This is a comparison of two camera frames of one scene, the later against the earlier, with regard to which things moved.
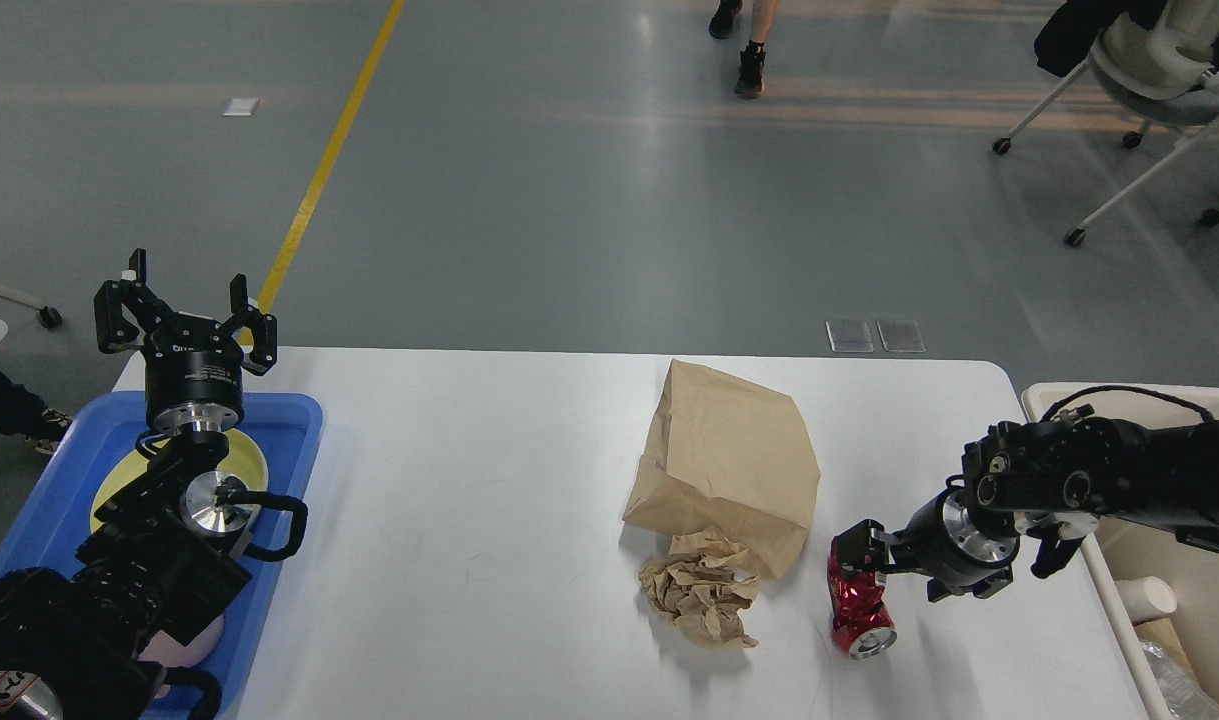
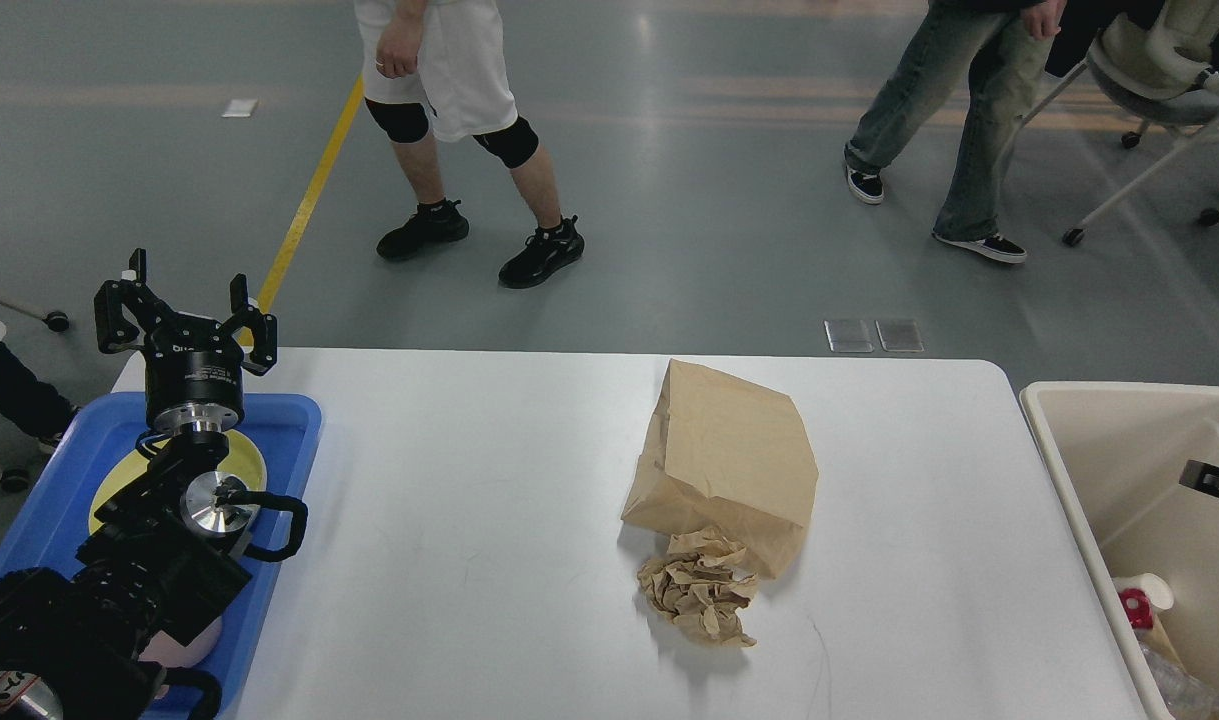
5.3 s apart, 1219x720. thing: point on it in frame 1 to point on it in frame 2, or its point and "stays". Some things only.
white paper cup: [1147, 598] stays
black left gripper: [190, 392] stays
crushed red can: [863, 623] to [1137, 607]
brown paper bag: [733, 457] stays
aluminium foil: [1181, 695] stays
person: [750, 81] to [440, 66]
